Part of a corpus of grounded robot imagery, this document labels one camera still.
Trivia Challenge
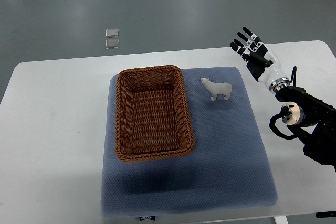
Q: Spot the blue textured mat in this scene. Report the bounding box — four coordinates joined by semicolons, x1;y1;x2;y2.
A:
101;67;278;218

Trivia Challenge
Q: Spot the white bear figurine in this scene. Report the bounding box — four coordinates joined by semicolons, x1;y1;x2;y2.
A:
200;78;233;101

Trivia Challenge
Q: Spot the black table control panel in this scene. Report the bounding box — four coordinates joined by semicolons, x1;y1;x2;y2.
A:
316;211;336;218

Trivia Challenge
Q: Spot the white table leg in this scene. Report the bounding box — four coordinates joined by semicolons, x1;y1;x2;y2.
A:
274;216;289;224

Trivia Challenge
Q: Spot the floor plate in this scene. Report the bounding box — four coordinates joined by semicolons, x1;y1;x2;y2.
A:
105;28;119;38
105;39;119;49

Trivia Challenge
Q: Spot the upper floor plate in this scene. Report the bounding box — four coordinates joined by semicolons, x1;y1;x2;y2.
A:
105;28;119;38

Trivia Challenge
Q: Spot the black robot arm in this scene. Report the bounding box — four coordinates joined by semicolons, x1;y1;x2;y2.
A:
269;66;335;167

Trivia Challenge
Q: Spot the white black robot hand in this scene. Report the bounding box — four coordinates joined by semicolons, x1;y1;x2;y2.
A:
230;27;290;93

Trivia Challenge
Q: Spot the brown wicker basket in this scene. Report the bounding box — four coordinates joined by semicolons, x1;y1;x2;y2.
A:
115;65;195;162

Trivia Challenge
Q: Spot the black label under table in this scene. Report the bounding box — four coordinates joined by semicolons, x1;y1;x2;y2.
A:
139;216;155;221

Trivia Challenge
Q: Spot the lower floor plate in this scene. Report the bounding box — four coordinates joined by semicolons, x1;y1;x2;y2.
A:
105;39;119;49

